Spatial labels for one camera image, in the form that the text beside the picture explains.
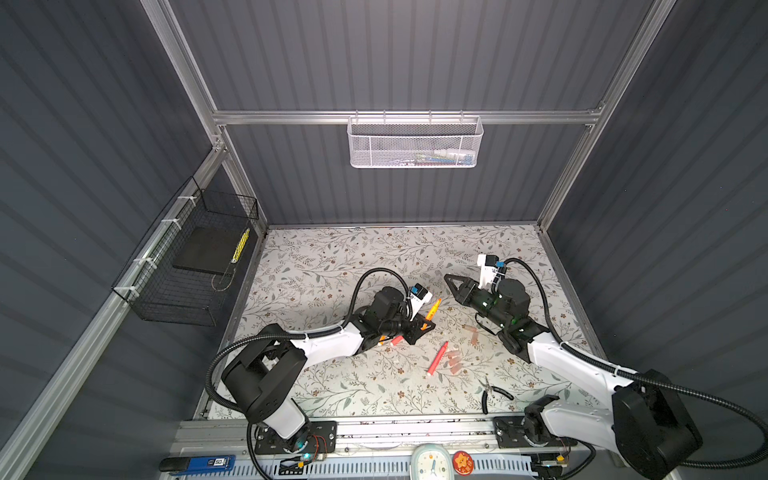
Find items in white basket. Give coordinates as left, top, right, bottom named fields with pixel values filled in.
left=390, top=149, right=477, bottom=167

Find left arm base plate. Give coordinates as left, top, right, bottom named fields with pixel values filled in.
left=255, top=421, right=338, bottom=455

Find black pad in basket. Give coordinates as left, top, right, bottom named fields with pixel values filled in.
left=172, top=227, right=242, bottom=275

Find yellow highlighter pen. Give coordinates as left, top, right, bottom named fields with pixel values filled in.
left=230, top=228, right=250, bottom=265

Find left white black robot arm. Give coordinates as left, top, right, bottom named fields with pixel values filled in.
left=221, top=283, right=435, bottom=451

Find white analog clock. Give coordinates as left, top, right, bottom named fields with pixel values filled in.
left=409, top=444, right=455, bottom=480

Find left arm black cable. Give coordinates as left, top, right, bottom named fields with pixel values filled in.
left=205, top=267, right=415, bottom=480

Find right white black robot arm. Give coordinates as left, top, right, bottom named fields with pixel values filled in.
left=444, top=274, right=703, bottom=479

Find white wire mesh basket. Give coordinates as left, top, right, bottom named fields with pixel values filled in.
left=346, top=116, right=484, bottom=169

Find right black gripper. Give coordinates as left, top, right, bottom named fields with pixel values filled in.
left=445, top=273, right=509, bottom=332

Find red round badge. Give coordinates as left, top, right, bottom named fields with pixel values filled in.
left=452, top=450, right=475, bottom=477

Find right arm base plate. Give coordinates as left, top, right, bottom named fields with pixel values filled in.
left=492, top=415, right=578, bottom=450

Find translucent pink cap middle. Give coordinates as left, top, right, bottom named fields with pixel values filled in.
left=463, top=325, right=479, bottom=346

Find translucent pink caps near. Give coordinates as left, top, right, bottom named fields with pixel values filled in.
left=446, top=350, right=463, bottom=375

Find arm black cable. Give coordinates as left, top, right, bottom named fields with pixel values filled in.
left=205, top=267, right=415, bottom=480
left=503, top=257, right=768, bottom=470

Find floral patterned table mat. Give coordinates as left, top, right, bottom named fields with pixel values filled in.
left=234, top=225, right=595, bottom=418

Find black wire basket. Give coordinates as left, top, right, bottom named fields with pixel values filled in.
left=113, top=178, right=260, bottom=327

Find black handled pliers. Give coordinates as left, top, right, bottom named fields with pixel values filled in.
left=480, top=378, right=515, bottom=415

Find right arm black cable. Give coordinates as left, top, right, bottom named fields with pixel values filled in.
left=503, top=257, right=768, bottom=470

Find blue black tool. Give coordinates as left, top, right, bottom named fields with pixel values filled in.
left=158, top=455, right=236, bottom=476

